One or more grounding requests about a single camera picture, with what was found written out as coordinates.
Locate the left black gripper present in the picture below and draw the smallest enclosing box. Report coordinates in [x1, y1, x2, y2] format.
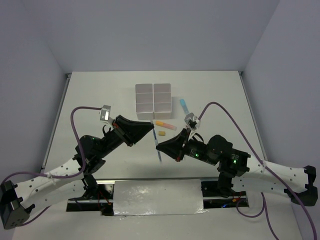
[97, 115, 154, 159]

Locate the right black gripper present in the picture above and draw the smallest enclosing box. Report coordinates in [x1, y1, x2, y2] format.
[155, 127, 218, 166]

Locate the blue pen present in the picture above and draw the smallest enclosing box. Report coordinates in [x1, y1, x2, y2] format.
[150, 119, 162, 164]

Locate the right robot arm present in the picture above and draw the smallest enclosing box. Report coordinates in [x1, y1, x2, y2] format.
[156, 128, 318, 207]

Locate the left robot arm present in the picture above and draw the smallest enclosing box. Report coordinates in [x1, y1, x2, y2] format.
[0, 115, 154, 230]

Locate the yellow eraser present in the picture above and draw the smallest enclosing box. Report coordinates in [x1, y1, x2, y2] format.
[158, 131, 166, 137]

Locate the orange pink highlighter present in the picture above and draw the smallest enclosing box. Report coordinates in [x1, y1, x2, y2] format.
[155, 120, 177, 131]

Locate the right white organizer tray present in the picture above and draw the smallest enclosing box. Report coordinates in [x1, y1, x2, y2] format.
[153, 83, 172, 120]

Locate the blue highlighter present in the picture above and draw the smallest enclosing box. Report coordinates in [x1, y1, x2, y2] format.
[179, 98, 190, 115]

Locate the silver foil cover plate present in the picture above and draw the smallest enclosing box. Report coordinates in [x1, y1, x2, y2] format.
[113, 179, 205, 216]

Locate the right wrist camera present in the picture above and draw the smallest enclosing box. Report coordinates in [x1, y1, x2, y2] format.
[184, 112, 201, 138]

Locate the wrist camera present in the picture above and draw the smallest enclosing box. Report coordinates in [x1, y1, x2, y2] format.
[99, 105, 113, 125]
[184, 112, 201, 138]

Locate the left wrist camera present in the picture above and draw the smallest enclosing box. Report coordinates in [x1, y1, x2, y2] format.
[99, 105, 113, 125]

